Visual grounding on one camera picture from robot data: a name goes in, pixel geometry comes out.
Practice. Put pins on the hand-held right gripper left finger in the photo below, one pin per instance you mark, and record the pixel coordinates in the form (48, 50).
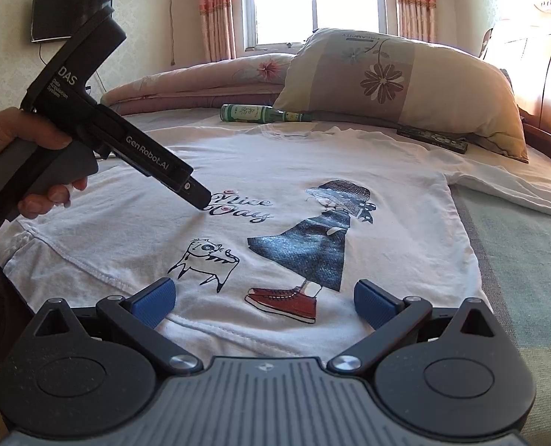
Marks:
(154, 302)

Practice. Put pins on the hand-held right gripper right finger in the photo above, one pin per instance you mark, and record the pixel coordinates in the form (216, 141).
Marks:
(375, 304)

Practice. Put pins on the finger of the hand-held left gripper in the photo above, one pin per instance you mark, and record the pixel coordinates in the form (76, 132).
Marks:
(196, 193)

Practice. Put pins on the white printed t-shirt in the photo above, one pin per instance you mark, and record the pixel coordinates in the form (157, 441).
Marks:
(256, 172)

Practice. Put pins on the person's left hand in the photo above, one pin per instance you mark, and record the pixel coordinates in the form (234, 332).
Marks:
(10, 134)

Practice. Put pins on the green glass bottle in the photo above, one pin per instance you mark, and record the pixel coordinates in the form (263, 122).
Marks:
(247, 113)

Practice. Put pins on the folded pink floral quilt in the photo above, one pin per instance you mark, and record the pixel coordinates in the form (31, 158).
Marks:
(187, 83)

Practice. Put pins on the pink patterned curtain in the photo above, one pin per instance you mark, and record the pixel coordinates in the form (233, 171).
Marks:
(414, 0)
(217, 9)

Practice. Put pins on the dark phone with cartoon case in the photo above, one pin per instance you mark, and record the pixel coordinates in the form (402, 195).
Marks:
(433, 138)

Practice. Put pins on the floral patchwork pillow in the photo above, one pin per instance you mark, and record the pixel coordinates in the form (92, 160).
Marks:
(419, 88)

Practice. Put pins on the window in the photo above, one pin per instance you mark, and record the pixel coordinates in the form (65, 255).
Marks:
(317, 0)

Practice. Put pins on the wooden headboard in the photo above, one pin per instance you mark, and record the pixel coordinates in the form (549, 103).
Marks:
(544, 79)

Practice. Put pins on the wall television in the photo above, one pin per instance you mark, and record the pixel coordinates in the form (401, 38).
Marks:
(71, 14)

